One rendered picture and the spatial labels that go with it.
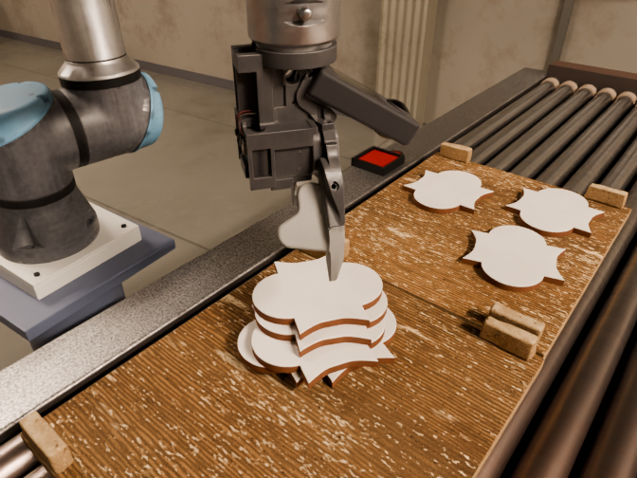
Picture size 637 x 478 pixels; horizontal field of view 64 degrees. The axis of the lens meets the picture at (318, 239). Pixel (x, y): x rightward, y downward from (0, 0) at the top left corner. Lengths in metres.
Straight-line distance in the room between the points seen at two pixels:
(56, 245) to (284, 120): 0.49
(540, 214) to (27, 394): 0.73
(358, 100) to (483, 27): 2.91
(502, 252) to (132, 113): 0.58
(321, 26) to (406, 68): 2.99
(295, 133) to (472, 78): 3.01
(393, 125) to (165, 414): 0.35
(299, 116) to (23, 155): 0.45
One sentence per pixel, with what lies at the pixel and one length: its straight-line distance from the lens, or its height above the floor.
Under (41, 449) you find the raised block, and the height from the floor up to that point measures 0.96.
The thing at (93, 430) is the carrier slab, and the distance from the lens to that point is 0.56.
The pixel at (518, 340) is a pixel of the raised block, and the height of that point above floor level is 0.96.
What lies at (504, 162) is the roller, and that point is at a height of 0.92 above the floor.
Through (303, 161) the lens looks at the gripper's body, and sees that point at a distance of 0.46.
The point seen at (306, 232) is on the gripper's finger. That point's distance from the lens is 0.46.
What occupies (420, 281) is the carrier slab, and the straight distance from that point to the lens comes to 0.69.
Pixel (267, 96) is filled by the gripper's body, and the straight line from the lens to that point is 0.44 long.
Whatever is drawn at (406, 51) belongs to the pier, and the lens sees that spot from 3.39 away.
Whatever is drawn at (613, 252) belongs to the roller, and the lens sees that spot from 0.88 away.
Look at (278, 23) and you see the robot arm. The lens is 0.42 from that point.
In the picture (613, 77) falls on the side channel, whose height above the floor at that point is 0.94.
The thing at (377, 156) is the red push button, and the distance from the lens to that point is 1.03.
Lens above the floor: 1.36
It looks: 34 degrees down
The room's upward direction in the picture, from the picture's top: straight up
